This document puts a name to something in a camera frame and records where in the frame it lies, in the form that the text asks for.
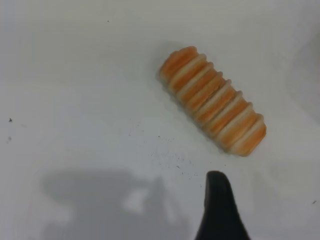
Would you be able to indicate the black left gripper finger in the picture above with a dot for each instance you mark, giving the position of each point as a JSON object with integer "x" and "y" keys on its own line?
{"x": 220, "y": 212}

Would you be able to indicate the striped orange bread roll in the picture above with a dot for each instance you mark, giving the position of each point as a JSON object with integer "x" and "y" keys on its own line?
{"x": 212, "y": 102}

